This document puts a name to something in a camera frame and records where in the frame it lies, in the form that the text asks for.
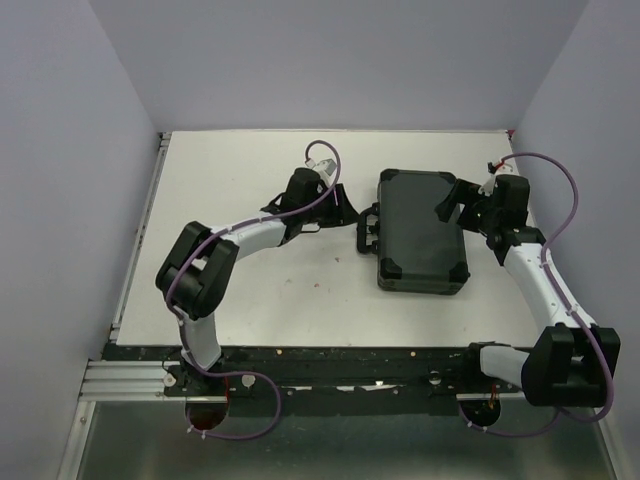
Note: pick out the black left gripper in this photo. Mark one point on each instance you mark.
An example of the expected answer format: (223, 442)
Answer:
(346, 211)

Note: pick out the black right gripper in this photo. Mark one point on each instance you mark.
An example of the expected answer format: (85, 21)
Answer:
(447, 206)

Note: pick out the black poker set case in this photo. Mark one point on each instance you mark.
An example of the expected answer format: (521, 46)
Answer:
(416, 252)

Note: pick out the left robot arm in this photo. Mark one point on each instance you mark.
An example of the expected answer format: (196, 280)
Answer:
(194, 277)

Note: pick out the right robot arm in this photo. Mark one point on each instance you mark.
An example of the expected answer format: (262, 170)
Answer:
(573, 361)

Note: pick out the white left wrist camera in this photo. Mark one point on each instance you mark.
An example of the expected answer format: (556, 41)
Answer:
(324, 168)

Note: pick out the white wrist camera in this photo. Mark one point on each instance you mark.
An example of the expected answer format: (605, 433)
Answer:
(324, 168)
(495, 170)

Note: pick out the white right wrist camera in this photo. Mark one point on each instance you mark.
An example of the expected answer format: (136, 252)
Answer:
(495, 170)

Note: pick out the aluminium frame rail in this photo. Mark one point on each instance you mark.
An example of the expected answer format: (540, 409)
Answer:
(157, 380)

